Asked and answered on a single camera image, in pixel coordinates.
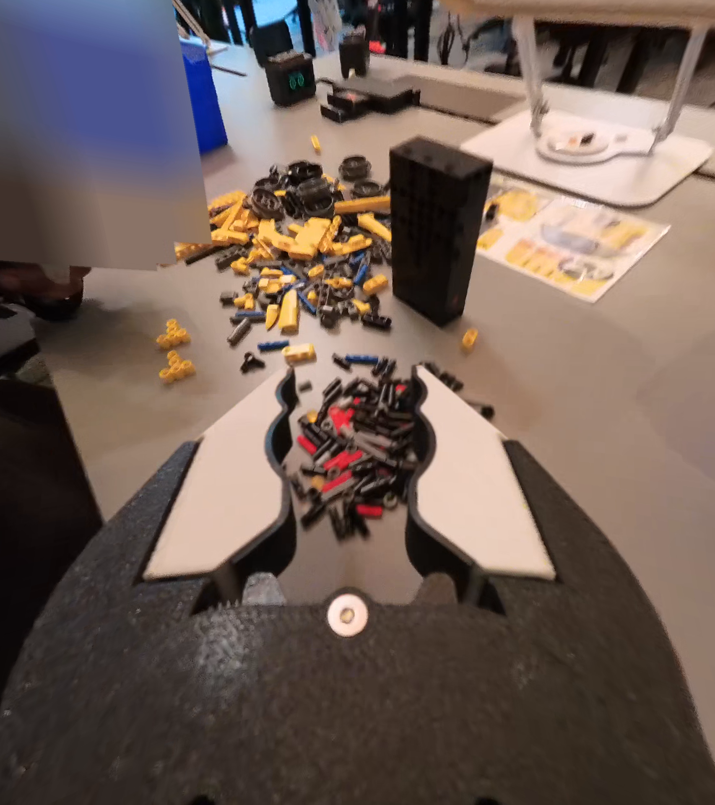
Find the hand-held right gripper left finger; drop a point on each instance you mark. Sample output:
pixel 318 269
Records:
pixel 225 490

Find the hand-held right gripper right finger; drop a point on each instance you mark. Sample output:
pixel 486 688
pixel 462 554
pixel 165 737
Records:
pixel 483 503

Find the pile of black red pins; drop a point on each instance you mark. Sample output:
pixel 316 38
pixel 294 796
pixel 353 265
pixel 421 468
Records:
pixel 357 440

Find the pile of yellow black bricks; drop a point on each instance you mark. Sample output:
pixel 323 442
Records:
pixel 307 242

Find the person's left hand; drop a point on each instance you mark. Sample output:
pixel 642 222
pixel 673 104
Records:
pixel 43 289

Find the yellow two-hole connector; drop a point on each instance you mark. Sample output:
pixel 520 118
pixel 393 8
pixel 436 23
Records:
pixel 469 338

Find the person's dark sweater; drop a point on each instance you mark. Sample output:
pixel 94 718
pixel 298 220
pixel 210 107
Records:
pixel 17 566

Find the yellow sticker sheet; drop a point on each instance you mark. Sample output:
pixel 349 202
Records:
pixel 571 245

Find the black perforated block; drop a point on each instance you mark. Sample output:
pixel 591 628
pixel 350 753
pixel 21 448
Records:
pixel 433 232

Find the group of dark sprocket wheels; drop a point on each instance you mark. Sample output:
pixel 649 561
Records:
pixel 313 188

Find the blue plastic storage bin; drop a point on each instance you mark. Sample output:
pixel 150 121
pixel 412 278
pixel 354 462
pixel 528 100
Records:
pixel 203 94

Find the white book stand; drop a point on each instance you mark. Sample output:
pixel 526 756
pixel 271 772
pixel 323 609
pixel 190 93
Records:
pixel 584 170

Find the small black orange piece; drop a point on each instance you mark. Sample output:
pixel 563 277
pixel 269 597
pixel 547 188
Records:
pixel 577 139

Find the black box with green display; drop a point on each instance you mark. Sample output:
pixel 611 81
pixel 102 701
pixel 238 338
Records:
pixel 291 75

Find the black flat electronic device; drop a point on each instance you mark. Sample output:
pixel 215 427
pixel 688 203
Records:
pixel 363 97

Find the black clamp mount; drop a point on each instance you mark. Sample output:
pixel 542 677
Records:
pixel 354 53

